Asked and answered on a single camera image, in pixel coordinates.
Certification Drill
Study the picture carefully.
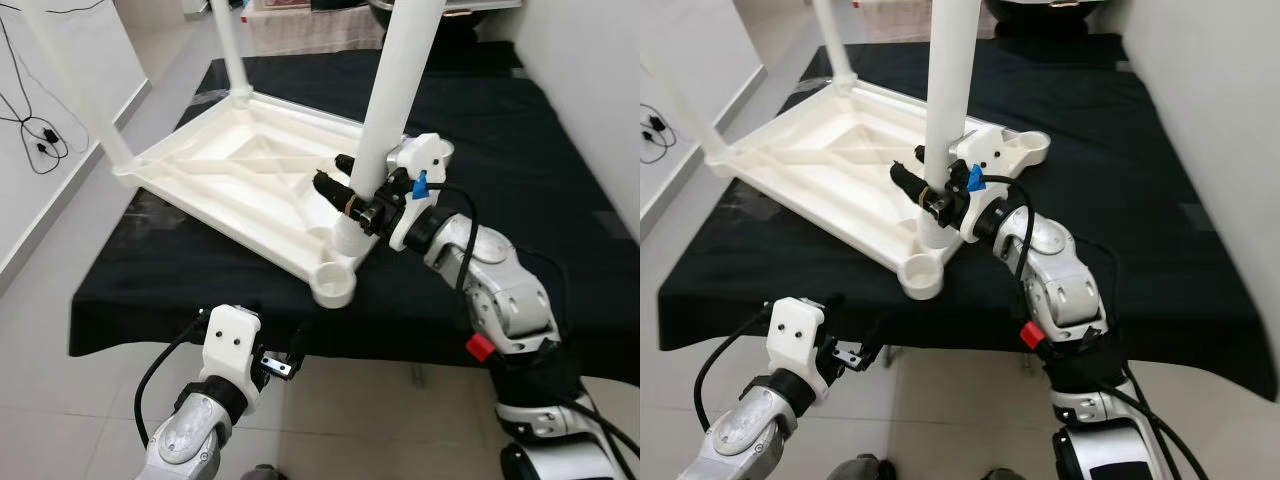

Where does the black wall cable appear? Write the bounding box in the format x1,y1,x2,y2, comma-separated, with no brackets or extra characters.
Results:
640,100,683,166
0,0,73,176

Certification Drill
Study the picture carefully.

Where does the black wok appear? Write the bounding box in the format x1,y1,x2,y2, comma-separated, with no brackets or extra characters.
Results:
370,0,523,21
985,0,1113,19

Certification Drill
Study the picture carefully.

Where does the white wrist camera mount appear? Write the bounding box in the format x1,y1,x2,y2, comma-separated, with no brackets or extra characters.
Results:
765,297,830,398
950,128,1014,246
385,133,449,251
198,305,264,398

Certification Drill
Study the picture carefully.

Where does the beige stone ledge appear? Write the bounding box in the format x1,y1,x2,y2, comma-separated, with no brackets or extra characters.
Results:
245,5,387,57
860,0,943,44

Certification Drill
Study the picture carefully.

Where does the white plastic table top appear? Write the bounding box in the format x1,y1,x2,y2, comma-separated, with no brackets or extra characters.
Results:
115,85,456,308
705,78,1053,301

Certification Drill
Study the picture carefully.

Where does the black table cloth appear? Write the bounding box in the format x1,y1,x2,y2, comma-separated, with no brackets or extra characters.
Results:
68,50,640,386
655,35,1280,401

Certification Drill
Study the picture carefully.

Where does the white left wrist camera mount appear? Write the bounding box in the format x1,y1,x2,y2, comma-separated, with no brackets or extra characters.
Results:
765,297,830,398
198,305,264,398

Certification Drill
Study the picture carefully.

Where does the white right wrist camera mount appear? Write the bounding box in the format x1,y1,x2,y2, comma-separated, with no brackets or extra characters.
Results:
385,133,449,251
950,128,1014,246

